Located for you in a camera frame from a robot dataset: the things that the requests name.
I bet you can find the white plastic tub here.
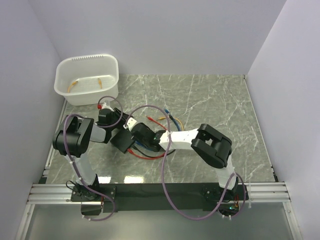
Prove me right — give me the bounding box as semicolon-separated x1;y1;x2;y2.
54;54;120;106

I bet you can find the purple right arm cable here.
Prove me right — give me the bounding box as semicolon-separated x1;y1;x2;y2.
123;104;247;221

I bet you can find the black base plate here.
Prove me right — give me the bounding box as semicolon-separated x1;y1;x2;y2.
69;182;251;214

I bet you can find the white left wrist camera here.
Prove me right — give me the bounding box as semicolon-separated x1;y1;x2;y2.
97;101;113;111

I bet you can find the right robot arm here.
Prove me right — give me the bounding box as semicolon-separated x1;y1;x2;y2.
128;122;239;200

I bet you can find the blue ethernet cable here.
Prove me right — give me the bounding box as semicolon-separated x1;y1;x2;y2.
134;108;186;151

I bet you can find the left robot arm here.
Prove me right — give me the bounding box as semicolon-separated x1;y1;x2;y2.
52;107;135;201

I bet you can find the black network switch box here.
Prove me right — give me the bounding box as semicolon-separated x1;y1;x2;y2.
110;129;135;154

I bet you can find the aluminium rail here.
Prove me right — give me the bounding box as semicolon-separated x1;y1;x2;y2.
26;182;291;205

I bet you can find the orange cable in tub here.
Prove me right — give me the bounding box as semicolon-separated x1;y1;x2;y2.
66;77;104;94

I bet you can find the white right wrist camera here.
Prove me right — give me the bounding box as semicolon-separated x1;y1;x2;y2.
123;117;138;132

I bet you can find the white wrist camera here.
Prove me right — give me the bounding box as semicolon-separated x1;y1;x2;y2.
97;101;113;111
123;117;138;132

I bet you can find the red ethernet cable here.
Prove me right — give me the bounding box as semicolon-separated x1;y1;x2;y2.
127;115;169;160

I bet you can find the yellow ethernet cable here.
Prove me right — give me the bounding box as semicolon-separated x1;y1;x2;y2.
158;116;186;131

